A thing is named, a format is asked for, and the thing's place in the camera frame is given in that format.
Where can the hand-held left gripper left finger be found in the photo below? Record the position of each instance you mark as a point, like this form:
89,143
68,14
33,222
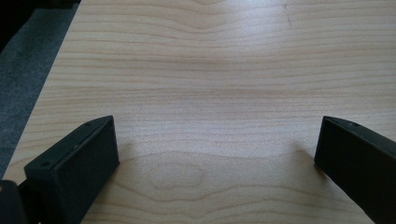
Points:
74,174

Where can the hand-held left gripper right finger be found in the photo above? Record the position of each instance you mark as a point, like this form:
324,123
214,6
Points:
358,168

